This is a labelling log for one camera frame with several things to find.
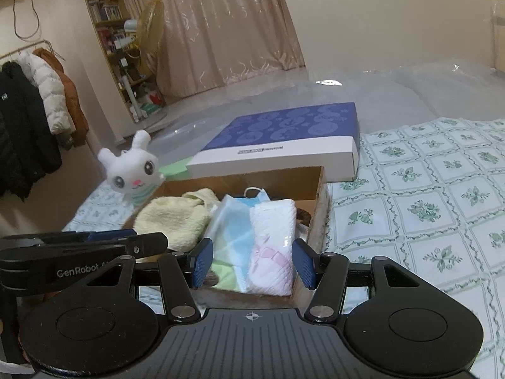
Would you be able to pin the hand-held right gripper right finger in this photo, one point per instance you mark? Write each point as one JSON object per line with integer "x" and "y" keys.
{"x": 303, "y": 264}

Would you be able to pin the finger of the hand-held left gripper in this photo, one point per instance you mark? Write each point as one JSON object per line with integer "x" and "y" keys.
{"x": 110, "y": 236}
{"x": 150, "y": 243}

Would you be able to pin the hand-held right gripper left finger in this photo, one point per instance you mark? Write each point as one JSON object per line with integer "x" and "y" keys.
{"x": 203, "y": 262}

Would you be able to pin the light green cloth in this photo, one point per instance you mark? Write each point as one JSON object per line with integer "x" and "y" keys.
{"x": 225, "y": 280}

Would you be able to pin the pale yellow towel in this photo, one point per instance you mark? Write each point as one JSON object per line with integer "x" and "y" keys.
{"x": 169, "y": 217}

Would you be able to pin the pink and white handkerchief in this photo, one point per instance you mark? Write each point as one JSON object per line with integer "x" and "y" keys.
{"x": 272, "y": 244}

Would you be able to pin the blue face mask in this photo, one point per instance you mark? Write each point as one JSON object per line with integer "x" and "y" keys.
{"x": 236, "y": 237}

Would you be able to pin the brown scrunchie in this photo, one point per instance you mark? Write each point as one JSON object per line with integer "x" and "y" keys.
{"x": 304, "y": 215}

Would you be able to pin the brown cardboard box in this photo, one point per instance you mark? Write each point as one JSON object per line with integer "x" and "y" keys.
{"x": 256, "y": 183}

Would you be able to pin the white plush bunny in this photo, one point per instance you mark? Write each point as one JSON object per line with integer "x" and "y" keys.
{"x": 132, "y": 177}

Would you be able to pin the small green box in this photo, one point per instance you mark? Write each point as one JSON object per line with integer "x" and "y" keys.
{"x": 173, "y": 169}

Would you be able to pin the black jacket with white label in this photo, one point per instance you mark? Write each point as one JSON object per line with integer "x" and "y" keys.
{"x": 23, "y": 138}

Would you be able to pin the brown jacket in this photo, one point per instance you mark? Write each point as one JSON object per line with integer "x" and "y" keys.
{"x": 73, "y": 102}

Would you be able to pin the blue patterned flat box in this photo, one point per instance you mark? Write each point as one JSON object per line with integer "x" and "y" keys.
{"x": 284, "y": 126}

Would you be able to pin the white puffer jacket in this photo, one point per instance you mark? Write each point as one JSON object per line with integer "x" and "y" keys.
{"x": 49, "y": 94}

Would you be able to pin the clear plastic sheet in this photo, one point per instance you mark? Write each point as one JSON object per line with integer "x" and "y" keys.
{"x": 394, "y": 94}

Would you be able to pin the standing fan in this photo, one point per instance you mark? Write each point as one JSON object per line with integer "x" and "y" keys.
{"x": 152, "y": 35}

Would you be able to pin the beige curtain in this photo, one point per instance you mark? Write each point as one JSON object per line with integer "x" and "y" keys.
{"x": 221, "y": 27}

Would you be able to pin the bookshelf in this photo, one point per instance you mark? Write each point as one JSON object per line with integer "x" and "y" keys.
{"x": 104, "y": 8}

